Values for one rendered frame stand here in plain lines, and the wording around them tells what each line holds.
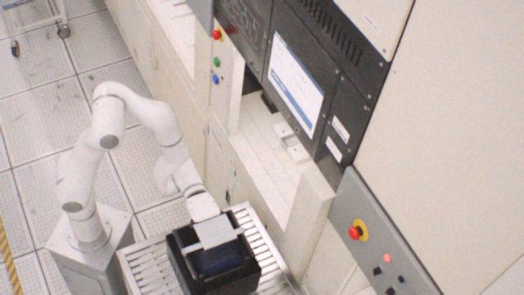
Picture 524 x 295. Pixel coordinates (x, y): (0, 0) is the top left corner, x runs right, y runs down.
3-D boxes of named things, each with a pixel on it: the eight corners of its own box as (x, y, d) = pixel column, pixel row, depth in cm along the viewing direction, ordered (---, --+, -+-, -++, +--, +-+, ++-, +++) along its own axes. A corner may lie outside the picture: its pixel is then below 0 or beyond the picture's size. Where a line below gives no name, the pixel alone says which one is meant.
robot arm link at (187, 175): (178, 191, 192) (201, 179, 194) (164, 162, 199) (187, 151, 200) (182, 201, 199) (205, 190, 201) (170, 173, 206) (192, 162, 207)
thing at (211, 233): (228, 234, 220) (234, 194, 195) (250, 278, 210) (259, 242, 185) (172, 256, 212) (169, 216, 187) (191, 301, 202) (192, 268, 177)
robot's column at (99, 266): (77, 311, 273) (43, 247, 212) (100, 267, 289) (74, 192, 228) (126, 331, 270) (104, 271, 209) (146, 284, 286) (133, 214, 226)
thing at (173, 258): (229, 231, 225) (232, 210, 212) (259, 289, 212) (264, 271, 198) (166, 255, 216) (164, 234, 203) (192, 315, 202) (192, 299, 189)
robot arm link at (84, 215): (65, 223, 199) (51, 188, 180) (65, 181, 210) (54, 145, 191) (97, 220, 202) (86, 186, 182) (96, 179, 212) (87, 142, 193)
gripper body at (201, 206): (209, 196, 200) (221, 221, 195) (182, 205, 197) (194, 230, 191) (209, 184, 194) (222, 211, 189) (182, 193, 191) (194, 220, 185)
